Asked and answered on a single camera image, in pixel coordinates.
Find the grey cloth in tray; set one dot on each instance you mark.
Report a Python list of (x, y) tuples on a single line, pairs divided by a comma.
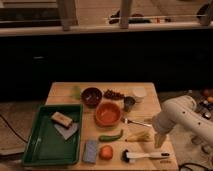
[(66, 133)]

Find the orange bowl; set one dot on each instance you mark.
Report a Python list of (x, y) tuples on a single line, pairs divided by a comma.
[(107, 114)]

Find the green plastic tray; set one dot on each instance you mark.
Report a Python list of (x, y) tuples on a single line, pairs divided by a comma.
[(46, 146)]

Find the dark purple bowl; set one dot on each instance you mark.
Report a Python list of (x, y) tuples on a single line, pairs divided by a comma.
[(91, 97)]

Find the grey blue sponge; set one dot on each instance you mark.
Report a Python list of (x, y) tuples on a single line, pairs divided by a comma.
[(90, 151)]

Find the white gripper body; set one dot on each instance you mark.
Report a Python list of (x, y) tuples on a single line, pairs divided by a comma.
[(159, 139)]

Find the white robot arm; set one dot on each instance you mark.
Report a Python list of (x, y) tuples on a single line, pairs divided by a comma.
[(181, 110)]

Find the white cup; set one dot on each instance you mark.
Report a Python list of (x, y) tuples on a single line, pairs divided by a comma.
[(139, 93)]

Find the small metal cup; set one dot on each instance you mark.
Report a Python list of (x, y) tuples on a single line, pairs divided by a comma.
[(129, 102)]

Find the bunch of dark grapes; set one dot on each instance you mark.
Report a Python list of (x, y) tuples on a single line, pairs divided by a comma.
[(110, 94)]

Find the metal spoon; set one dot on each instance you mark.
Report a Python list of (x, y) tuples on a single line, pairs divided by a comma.
[(127, 121)]

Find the pale green vegetable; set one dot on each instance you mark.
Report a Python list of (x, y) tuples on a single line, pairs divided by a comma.
[(76, 92)]

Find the white handled dish brush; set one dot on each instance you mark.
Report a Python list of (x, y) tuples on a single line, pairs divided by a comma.
[(130, 157)]

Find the wooden block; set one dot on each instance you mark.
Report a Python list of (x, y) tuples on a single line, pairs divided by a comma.
[(62, 119)]

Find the orange fruit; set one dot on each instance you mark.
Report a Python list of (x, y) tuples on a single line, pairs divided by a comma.
[(106, 152)]

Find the green cucumber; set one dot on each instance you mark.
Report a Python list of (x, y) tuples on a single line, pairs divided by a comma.
[(109, 138)]

